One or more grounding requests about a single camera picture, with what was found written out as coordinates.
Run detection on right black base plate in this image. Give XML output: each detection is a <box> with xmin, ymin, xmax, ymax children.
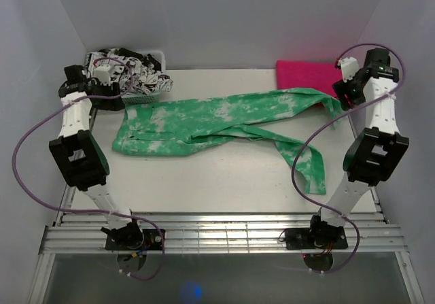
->
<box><xmin>281</xmin><ymin>227</ymin><xmax>348</xmax><ymax>250</ymax></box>

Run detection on white plastic basket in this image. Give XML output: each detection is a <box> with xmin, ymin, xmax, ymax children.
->
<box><xmin>85</xmin><ymin>50</ymin><xmax>167</xmax><ymax>105</ymax></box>

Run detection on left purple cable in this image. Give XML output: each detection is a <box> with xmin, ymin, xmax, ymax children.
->
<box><xmin>12</xmin><ymin>57</ymin><xmax>167</xmax><ymax>281</ymax></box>

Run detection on folded pink trousers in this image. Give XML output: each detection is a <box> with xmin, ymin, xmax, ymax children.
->
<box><xmin>275</xmin><ymin>60</ymin><xmax>342</xmax><ymax>100</ymax></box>

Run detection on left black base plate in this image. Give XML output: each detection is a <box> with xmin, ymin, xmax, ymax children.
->
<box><xmin>104</xmin><ymin>229</ymin><xmax>166</xmax><ymax>252</ymax></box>

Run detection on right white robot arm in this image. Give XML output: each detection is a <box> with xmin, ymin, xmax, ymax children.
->
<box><xmin>307</xmin><ymin>48</ymin><xmax>409</xmax><ymax>248</ymax></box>

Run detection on purple cable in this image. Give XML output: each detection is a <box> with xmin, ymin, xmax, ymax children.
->
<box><xmin>274</xmin><ymin>42</ymin><xmax>407</xmax><ymax>275</ymax></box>
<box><xmin>12</xmin><ymin>57</ymin><xmax>167</xmax><ymax>281</ymax></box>

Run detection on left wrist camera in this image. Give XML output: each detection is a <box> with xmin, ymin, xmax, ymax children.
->
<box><xmin>92</xmin><ymin>64</ymin><xmax>114</xmax><ymax>86</ymax></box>

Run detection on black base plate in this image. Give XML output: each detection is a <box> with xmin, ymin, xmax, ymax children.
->
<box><xmin>104</xmin><ymin>229</ymin><xmax>166</xmax><ymax>252</ymax></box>
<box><xmin>281</xmin><ymin>227</ymin><xmax>348</xmax><ymax>250</ymax></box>

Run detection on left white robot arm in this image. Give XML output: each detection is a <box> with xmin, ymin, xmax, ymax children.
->
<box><xmin>49</xmin><ymin>64</ymin><xmax>144</xmax><ymax>250</ymax></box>

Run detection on green tie-dye trousers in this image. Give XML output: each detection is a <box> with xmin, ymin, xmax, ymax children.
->
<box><xmin>111</xmin><ymin>88</ymin><xmax>342</xmax><ymax>195</ymax></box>

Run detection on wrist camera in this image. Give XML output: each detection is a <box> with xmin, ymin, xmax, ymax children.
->
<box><xmin>335</xmin><ymin>57</ymin><xmax>360</xmax><ymax>82</ymax></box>
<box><xmin>92</xmin><ymin>64</ymin><xmax>114</xmax><ymax>86</ymax></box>

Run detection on black and white printed garment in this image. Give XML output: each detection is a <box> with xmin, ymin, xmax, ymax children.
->
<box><xmin>84</xmin><ymin>47</ymin><xmax>175</xmax><ymax>96</ymax></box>

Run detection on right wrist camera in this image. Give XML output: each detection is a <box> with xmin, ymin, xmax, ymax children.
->
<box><xmin>335</xmin><ymin>57</ymin><xmax>360</xmax><ymax>82</ymax></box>

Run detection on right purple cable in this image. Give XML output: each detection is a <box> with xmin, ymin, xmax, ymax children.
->
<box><xmin>274</xmin><ymin>42</ymin><xmax>407</xmax><ymax>275</ymax></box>

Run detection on aluminium frame rails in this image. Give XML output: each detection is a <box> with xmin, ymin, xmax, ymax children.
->
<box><xmin>40</xmin><ymin>206</ymin><xmax>407</xmax><ymax>254</ymax></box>

